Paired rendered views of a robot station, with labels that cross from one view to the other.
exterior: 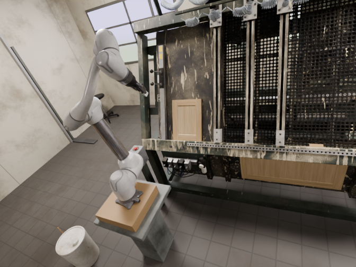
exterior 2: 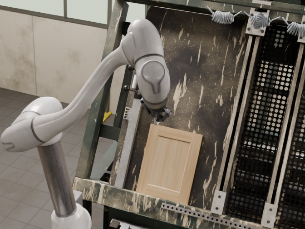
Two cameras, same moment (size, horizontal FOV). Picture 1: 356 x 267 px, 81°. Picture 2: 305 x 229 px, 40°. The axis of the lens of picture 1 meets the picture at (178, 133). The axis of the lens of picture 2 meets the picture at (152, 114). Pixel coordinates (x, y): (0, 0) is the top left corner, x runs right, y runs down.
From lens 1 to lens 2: 0.66 m
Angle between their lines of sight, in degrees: 16
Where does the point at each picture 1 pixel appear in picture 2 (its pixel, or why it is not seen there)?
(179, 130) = (151, 177)
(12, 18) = not seen: outside the picture
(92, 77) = (100, 82)
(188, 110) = (176, 149)
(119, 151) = (67, 200)
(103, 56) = (156, 71)
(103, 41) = (149, 42)
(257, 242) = not seen: outside the picture
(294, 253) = not seen: outside the picture
